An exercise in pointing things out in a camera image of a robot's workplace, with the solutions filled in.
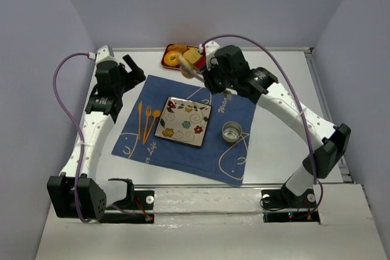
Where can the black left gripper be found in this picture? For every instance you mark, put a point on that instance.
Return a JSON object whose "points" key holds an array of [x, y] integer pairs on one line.
{"points": [[128, 73]]}

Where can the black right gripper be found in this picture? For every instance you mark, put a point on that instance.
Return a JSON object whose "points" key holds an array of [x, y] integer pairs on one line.
{"points": [[209, 75]]}

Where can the pale round bagel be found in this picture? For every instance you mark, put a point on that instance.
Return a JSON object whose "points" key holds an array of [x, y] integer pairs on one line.
{"points": [[185, 67]]}

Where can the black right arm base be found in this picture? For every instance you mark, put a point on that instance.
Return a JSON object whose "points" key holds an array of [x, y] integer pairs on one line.
{"points": [[279, 210]]}

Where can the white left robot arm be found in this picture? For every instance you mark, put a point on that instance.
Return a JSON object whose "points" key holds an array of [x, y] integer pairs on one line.
{"points": [[74, 193]]}

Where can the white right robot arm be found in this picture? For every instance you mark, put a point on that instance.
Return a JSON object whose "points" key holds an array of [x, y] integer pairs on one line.
{"points": [[326, 141]]}

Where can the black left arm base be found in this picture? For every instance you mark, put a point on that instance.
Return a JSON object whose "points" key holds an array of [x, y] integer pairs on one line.
{"points": [[139, 211]]}

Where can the pale bread underneath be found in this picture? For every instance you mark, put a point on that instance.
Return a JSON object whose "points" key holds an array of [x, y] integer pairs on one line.
{"points": [[192, 55]]}

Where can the brown bread roll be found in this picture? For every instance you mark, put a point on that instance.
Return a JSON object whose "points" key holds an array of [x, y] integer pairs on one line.
{"points": [[181, 48]]}

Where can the orange plastic knife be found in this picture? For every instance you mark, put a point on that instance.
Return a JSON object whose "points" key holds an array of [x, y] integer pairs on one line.
{"points": [[140, 108]]}

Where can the glazed orange donut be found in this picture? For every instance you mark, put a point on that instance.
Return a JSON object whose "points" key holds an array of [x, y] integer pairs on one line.
{"points": [[171, 59]]}

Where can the red food tray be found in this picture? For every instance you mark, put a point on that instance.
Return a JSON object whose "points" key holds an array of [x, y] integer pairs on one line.
{"points": [[198, 65]]}

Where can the orange plastic fork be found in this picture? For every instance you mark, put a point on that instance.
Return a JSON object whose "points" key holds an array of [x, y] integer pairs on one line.
{"points": [[148, 115]]}

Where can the floral square plate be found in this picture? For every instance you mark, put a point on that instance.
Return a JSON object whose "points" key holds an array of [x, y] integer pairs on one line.
{"points": [[183, 121]]}

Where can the small metal cup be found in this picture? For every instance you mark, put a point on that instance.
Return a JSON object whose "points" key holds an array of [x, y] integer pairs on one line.
{"points": [[231, 132]]}

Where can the blue fish placemat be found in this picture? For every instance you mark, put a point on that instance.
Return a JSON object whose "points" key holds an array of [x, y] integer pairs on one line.
{"points": [[215, 159]]}

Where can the orange plastic spoon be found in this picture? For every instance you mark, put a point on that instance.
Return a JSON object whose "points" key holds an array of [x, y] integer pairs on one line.
{"points": [[156, 114]]}

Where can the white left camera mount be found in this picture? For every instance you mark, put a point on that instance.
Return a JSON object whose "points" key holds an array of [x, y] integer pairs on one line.
{"points": [[104, 53]]}

